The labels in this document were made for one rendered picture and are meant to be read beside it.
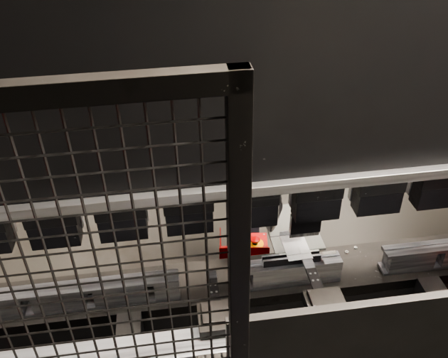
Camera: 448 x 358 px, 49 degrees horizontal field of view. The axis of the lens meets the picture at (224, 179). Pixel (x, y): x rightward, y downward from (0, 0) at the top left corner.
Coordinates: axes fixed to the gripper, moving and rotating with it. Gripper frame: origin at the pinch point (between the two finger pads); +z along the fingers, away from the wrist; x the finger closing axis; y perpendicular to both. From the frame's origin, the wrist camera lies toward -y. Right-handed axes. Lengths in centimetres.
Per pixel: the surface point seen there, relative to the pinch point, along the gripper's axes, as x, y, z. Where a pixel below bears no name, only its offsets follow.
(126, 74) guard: -23, 131, -23
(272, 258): -0.2, 6.0, 9.8
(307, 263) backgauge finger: 10.9, 10.3, 11.6
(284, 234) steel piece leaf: 5.1, -1.3, 2.6
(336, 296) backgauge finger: 16.7, 25.6, 19.4
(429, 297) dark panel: 29, 66, 12
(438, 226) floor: 126, -158, 14
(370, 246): 39.1, -14.8, 9.6
